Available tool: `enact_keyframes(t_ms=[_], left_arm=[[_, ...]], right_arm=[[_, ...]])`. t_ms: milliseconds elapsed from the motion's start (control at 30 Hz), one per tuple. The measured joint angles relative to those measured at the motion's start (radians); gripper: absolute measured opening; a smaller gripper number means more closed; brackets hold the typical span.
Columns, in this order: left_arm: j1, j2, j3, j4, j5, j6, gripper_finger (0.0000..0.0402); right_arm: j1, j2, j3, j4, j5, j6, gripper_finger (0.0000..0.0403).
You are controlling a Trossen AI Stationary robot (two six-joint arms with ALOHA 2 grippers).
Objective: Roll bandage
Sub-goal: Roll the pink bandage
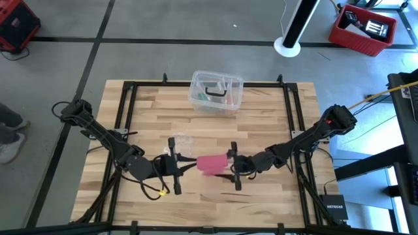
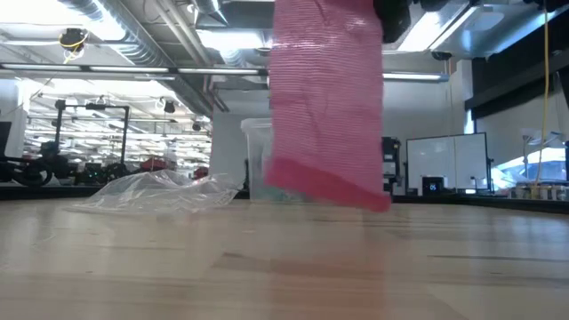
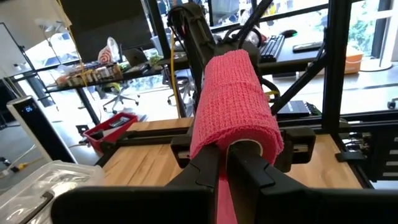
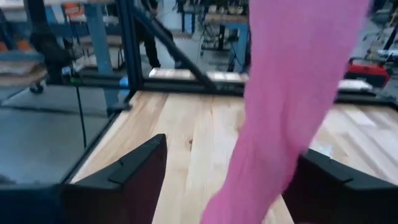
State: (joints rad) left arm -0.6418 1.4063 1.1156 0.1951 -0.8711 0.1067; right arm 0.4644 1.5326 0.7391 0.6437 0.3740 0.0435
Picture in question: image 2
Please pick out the pink elastic bandage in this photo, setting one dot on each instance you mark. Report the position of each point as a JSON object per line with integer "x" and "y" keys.
{"x": 326, "y": 111}

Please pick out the clear plastic bag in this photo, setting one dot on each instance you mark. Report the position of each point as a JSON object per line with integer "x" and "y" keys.
{"x": 155, "y": 191}

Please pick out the long ceiling light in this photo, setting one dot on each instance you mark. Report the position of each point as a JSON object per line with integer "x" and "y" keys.
{"x": 413, "y": 77}
{"x": 111, "y": 69}

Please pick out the black tall machine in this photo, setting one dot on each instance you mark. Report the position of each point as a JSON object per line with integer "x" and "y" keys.
{"x": 391, "y": 160}

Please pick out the white whiteboard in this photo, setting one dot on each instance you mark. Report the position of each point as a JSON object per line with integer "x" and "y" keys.
{"x": 444, "y": 160}

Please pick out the small digital display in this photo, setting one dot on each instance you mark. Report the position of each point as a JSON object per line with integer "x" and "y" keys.
{"x": 432, "y": 186}

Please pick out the clear plastic storage box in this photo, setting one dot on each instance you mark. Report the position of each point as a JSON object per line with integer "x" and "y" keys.
{"x": 255, "y": 155}

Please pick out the black ceiling-mounted device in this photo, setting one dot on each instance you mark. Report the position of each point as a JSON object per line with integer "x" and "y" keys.
{"x": 72, "y": 39}

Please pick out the black background robot station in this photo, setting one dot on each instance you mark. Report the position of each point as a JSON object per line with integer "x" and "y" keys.
{"x": 58, "y": 169}

